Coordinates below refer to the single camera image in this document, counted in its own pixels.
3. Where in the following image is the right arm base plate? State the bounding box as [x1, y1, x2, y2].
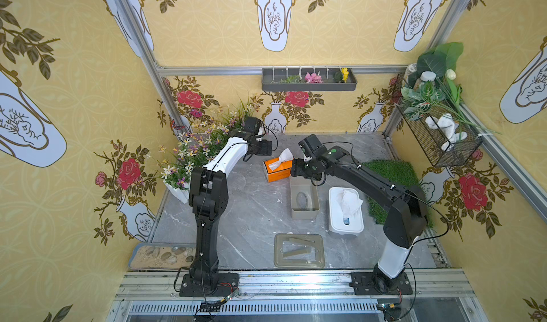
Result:
[350, 272, 414, 296]

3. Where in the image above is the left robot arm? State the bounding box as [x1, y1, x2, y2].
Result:
[179, 117, 272, 298]

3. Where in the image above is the black wire wall basket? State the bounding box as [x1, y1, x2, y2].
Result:
[397, 104, 483, 168]

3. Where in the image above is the pink artificial flower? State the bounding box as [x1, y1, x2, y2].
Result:
[304, 73, 323, 84]

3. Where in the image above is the green artificial leaf plant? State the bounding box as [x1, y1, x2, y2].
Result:
[401, 42, 494, 133]

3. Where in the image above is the green artificial grass mat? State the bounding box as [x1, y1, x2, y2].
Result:
[363, 160, 419, 225]

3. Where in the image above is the white fence flower planter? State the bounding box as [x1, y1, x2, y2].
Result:
[158, 97, 262, 204]

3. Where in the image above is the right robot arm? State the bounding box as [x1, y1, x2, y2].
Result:
[291, 134, 428, 282]

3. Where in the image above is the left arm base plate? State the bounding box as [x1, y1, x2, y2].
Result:
[179, 272, 239, 298]

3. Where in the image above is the grey tissue box base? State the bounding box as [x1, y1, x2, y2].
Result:
[329, 229, 363, 237]

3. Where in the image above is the beige tissue box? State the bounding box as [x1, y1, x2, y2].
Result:
[289, 177, 321, 220]

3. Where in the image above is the orange tissue pack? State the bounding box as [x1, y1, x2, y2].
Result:
[263, 148, 293, 182]

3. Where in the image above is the grey wall shelf tray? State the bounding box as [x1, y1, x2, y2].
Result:
[262, 66, 358, 92]

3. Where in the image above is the olive green frame tray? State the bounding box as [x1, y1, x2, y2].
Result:
[273, 234, 326, 269]

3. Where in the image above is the sand tray with stones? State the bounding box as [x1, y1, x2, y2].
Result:
[128, 244, 196, 271]

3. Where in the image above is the blue tissue paper pack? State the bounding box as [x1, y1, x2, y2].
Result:
[330, 188, 363, 229]

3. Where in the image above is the yellow artificial flower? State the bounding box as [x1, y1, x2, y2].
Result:
[340, 68, 349, 83]

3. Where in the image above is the white tissue box lid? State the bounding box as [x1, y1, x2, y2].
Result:
[328, 187, 364, 235]

